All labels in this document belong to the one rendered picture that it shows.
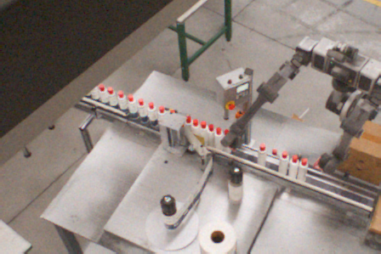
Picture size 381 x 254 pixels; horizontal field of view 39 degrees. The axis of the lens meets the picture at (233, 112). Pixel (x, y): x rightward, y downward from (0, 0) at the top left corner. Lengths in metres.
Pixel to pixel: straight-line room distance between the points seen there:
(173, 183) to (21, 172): 1.74
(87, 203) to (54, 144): 1.47
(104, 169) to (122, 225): 0.45
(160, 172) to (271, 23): 2.69
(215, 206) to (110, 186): 0.67
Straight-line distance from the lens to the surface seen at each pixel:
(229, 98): 2.97
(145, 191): 3.24
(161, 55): 5.24
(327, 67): 3.10
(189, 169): 3.30
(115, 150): 3.51
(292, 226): 3.16
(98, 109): 3.69
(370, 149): 3.18
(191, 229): 3.07
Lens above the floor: 3.62
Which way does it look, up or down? 50 degrees down
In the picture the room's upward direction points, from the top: straight up
